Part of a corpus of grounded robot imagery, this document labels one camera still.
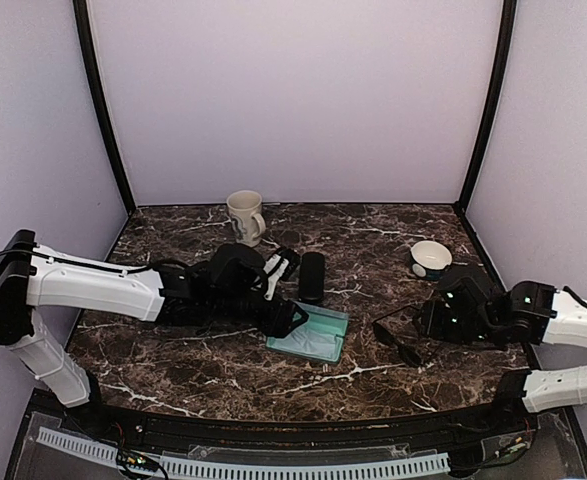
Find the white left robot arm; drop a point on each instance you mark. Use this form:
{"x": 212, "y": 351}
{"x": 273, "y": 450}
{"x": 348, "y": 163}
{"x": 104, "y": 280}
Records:
{"x": 236, "y": 283}

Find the right black frame post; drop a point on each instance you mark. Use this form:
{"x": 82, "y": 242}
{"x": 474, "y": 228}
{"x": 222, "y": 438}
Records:
{"x": 494, "y": 89}

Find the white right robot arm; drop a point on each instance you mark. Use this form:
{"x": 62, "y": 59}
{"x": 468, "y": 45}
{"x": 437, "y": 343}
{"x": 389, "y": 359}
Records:
{"x": 471, "y": 308}

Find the left black frame post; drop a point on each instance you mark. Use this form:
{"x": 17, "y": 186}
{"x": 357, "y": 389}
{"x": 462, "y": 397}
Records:
{"x": 99, "y": 101}

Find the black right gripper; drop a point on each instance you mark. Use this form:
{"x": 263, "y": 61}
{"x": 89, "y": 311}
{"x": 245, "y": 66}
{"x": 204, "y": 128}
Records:
{"x": 431, "y": 319}

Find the white and green bowl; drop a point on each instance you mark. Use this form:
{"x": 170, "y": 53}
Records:
{"x": 429, "y": 260}

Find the white slotted cable duct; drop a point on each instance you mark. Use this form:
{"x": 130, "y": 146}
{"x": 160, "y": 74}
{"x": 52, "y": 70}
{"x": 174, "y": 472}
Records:
{"x": 230, "y": 465}

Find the black hard glasses case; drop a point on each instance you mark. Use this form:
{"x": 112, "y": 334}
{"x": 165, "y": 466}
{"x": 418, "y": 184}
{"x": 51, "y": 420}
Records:
{"x": 311, "y": 281}

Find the blue textured glasses case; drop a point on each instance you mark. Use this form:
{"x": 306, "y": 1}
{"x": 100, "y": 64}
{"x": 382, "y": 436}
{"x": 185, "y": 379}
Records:
{"x": 322, "y": 320}

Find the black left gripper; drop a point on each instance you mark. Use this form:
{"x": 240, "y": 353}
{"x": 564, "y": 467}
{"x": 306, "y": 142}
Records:
{"x": 278, "y": 323}

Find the cream ceramic mug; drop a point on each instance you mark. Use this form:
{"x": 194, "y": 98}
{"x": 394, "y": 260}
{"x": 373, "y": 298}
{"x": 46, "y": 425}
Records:
{"x": 244, "y": 209}

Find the black frame post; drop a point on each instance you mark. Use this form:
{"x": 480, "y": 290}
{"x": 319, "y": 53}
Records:
{"x": 494, "y": 89}
{"x": 99, "y": 101}

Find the black frame sunglasses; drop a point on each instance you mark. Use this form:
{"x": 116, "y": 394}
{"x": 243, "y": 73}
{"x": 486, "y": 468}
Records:
{"x": 407, "y": 354}

